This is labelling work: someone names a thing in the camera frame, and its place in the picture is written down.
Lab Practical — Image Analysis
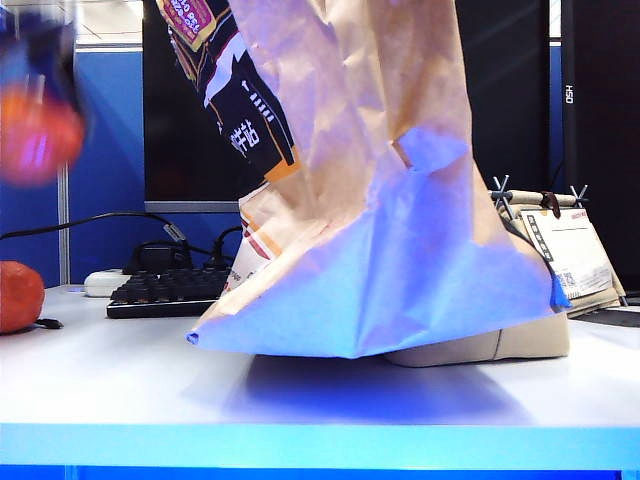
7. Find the short black curved cable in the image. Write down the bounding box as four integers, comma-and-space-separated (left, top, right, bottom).
207, 225, 244, 269

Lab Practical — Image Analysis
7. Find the beige fabric calendar stand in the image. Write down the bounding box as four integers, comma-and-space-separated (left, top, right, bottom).
487, 175, 626, 320

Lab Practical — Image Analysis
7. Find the orange fruit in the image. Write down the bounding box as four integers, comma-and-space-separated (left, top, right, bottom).
0, 84, 87, 187
0, 260, 46, 335

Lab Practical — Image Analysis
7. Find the long black power cable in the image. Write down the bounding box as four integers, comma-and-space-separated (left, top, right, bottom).
0, 211, 194, 251

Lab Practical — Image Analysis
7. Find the brown printed paper bag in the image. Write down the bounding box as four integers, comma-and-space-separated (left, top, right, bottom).
156, 0, 574, 360

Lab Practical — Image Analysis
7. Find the beige fabric tray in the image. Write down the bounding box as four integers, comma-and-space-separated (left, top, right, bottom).
384, 312, 571, 369

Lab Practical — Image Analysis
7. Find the white desk calendar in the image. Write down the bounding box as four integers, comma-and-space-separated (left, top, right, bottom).
519, 209, 614, 301

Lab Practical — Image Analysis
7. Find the black monitor with HSO logo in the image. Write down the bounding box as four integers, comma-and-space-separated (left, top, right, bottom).
559, 0, 640, 296

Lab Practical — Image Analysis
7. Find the black monitor base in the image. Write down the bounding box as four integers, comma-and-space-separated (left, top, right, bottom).
123, 241, 194, 275

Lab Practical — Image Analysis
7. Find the grey partition post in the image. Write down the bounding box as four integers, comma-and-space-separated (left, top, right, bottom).
55, 43, 72, 286

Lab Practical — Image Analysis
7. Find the black desk mat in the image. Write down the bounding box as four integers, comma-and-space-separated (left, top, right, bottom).
574, 307, 640, 329

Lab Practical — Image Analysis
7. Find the black computer keyboard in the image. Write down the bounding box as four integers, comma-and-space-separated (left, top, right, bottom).
106, 267, 234, 320

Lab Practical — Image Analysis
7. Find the blue rear partition panel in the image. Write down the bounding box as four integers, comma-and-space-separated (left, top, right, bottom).
67, 47, 244, 285

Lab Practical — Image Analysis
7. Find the white computer mouse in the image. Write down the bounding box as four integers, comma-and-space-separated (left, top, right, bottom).
83, 269, 126, 299

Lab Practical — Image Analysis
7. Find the large black monitor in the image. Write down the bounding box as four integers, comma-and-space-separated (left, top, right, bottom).
143, 0, 551, 214

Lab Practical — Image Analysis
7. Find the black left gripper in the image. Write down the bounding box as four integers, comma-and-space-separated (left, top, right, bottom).
0, 9, 96, 136

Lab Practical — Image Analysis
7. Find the brown leather strap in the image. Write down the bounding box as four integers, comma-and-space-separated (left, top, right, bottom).
538, 192, 562, 220

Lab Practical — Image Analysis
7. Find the blue side partition panel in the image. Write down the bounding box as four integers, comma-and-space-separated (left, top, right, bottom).
0, 14, 60, 290

